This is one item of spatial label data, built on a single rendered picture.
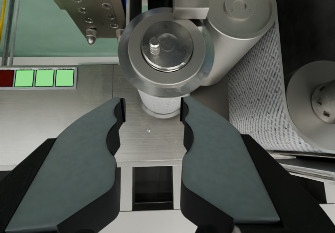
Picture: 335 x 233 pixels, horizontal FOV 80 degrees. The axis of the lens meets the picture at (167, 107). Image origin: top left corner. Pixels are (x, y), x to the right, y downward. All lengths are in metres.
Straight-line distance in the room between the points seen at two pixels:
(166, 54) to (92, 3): 0.36
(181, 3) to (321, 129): 0.28
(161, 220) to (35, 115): 0.48
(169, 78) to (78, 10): 0.42
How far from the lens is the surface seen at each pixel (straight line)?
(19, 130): 0.74
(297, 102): 0.36
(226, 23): 0.36
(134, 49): 0.31
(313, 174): 0.42
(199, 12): 0.32
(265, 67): 0.40
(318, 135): 0.38
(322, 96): 0.36
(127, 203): 0.65
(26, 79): 0.75
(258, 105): 0.42
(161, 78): 0.29
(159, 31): 0.31
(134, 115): 0.62
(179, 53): 0.30
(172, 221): 0.65
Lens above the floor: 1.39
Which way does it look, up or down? 10 degrees down
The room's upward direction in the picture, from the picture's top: 179 degrees clockwise
